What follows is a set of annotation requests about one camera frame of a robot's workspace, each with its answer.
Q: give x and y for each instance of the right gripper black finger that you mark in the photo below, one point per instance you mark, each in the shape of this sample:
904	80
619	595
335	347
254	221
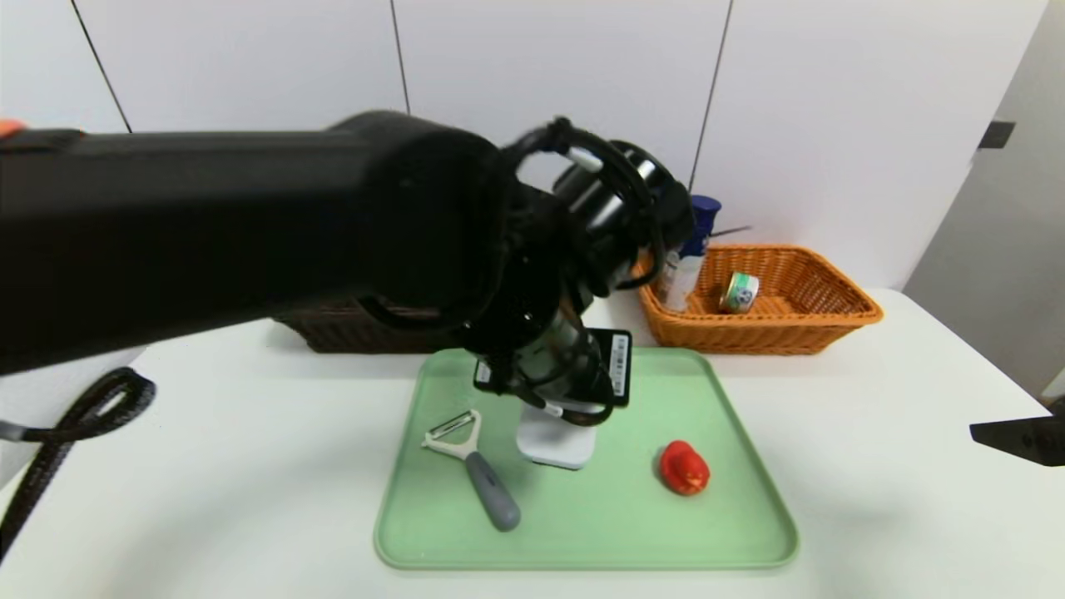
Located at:
1023	439

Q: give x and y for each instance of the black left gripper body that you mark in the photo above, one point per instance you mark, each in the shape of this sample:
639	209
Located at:
616	366

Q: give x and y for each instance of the white rectangular case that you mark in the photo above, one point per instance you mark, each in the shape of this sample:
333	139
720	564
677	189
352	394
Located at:
553	445

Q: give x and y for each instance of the small tin can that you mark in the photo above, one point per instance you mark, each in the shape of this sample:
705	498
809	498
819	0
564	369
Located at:
739	293

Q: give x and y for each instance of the blue white bottle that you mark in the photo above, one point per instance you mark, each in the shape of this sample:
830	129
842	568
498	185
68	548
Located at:
705	216

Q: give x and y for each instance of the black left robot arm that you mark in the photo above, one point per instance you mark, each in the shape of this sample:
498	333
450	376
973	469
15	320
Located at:
208	225

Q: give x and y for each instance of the orange wicker basket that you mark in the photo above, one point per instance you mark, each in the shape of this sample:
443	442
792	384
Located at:
790	333

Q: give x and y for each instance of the dark brown wicker basket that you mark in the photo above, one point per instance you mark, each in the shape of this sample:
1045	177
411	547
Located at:
349	337

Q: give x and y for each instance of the light green plastic tray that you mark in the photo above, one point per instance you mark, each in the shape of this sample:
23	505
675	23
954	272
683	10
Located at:
632	516

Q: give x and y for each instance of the black wall fixture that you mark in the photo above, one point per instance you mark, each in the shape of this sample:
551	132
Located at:
996	135

